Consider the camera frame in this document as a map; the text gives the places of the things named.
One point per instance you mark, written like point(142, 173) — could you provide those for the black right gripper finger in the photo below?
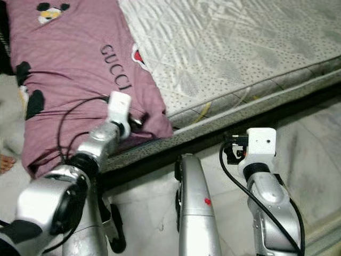
point(228, 148)

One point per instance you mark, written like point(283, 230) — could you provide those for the silver right robot leg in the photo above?
point(197, 213)

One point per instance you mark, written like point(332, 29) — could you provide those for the silver robot leg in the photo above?
point(197, 213)
point(85, 240)

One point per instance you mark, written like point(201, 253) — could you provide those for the person's bare foot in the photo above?
point(6, 163)

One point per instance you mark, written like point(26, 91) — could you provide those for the white quilted mattress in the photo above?
point(234, 48)

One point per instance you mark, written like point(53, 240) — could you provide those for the silver left robot leg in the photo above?
point(85, 240)

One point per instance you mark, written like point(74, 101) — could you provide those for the black patterned cloth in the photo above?
point(5, 37)

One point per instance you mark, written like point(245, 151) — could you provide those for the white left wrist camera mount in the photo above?
point(120, 109)

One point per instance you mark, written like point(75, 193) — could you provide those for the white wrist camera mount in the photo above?
point(261, 146)
point(120, 109)

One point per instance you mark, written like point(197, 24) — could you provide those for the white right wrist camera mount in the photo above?
point(261, 146)

